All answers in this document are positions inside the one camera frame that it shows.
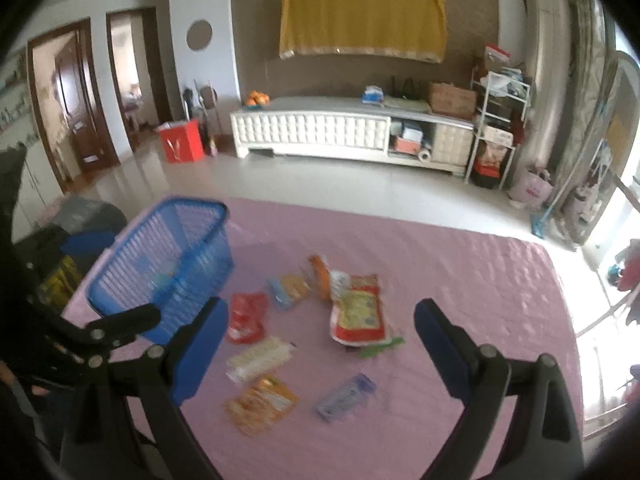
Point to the white metal shelf rack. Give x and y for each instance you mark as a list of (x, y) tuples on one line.
[(495, 125)]

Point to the white television cabinet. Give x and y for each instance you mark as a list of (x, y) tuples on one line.
[(310, 130)]

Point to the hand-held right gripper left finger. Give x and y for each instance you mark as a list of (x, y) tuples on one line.
[(202, 347)]

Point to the orange square snack packet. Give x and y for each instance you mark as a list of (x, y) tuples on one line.
[(260, 402)]

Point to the yellow cloth cover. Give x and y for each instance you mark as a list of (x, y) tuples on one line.
[(362, 22)]

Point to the pile of oranges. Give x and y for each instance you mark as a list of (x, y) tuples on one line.
[(256, 98)]

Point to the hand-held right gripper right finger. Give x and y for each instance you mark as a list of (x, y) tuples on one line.
[(440, 355)]

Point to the brown wooden door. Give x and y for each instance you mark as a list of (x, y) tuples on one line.
[(75, 105)]

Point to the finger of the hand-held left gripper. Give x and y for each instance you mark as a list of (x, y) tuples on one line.
[(120, 321), (87, 245)]

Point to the blue tissue pack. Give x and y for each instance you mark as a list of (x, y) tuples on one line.
[(372, 95)]

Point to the blue plastic basket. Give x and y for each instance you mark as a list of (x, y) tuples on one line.
[(150, 255)]

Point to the round wall plate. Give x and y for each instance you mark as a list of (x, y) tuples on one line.
[(199, 35)]

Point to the red snack packet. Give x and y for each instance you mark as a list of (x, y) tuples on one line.
[(245, 317)]

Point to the dark covered stool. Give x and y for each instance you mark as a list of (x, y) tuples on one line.
[(82, 215)]

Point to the orange stick snack packet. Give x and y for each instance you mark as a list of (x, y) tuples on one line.
[(320, 277)]

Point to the pink bag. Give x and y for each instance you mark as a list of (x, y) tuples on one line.
[(532, 187)]

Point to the cardboard box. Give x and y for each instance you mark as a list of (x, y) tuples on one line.
[(451, 100)]

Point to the red box on floor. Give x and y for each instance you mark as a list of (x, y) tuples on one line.
[(182, 140)]

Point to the patterned leaning mattress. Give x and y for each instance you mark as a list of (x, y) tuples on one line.
[(585, 110)]

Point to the white cracker packet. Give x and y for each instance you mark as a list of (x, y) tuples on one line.
[(257, 357)]

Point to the green snack packet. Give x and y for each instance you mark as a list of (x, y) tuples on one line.
[(387, 346)]

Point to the blue yellow snack packet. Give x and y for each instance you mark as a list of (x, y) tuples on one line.
[(287, 290)]

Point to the pale blue snack packet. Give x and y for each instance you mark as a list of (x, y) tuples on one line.
[(345, 397)]

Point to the large red yellow snack bag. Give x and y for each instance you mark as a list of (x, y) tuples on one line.
[(357, 317)]

